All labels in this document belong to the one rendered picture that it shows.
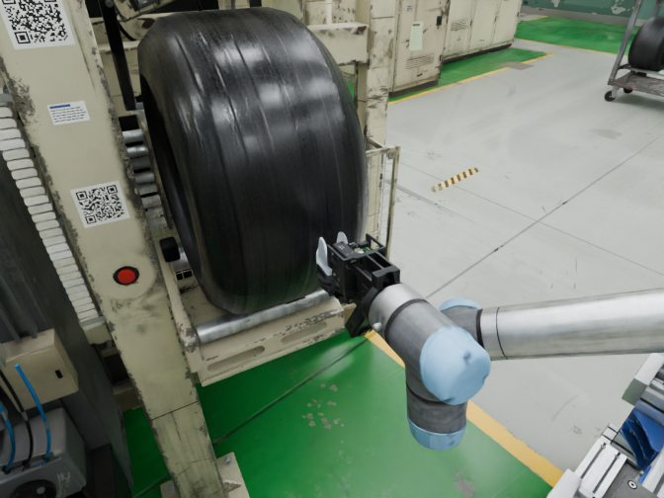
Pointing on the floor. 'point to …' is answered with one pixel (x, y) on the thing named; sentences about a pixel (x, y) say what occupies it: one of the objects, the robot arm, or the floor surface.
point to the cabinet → (418, 44)
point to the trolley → (640, 56)
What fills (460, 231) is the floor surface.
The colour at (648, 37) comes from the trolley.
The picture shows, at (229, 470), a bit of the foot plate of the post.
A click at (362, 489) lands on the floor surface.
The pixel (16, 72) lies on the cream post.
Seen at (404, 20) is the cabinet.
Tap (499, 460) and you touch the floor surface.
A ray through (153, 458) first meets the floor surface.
